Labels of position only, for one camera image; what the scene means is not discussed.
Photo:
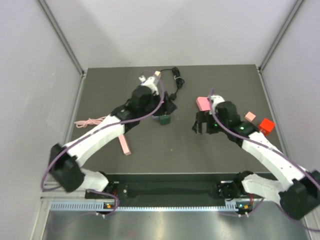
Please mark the aluminium frame post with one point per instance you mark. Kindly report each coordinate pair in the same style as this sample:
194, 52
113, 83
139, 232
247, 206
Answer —
60, 35
281, 33

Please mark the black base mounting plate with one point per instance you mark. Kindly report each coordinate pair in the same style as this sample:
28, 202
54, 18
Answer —
213, 185

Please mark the red cube plug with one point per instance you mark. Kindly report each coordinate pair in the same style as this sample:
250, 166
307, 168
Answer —
266, 126

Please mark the dark green cube socket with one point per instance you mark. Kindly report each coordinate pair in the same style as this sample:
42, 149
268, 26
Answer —
164, 119

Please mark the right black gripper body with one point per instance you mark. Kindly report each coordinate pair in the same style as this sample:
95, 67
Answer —
216, 128

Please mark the beige power strip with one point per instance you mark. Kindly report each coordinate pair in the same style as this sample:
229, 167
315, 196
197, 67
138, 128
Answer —
157, 74

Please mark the right aluminium frame post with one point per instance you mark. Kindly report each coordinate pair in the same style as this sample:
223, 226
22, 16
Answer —
281, 33

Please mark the pink triangular socket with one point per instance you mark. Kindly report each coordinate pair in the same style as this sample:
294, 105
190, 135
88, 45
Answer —
203, 103

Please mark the left aluminium frame post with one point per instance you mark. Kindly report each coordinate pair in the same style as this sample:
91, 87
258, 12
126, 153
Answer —
60, 35

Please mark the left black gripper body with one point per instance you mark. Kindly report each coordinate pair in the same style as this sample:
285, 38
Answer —
163, 109

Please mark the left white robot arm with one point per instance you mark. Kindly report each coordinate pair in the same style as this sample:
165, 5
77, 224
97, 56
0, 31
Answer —
66, 161

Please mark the pink long power strip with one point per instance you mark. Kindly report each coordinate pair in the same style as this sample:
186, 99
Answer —
124, 145

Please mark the grey slotted cable duct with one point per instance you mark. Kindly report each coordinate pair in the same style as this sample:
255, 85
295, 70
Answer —
90, 206

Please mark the peach plug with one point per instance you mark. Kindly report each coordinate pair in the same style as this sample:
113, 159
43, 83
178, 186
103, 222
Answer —
249, 116

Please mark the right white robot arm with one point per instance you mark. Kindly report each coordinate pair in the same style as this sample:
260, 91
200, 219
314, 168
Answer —
294, 189

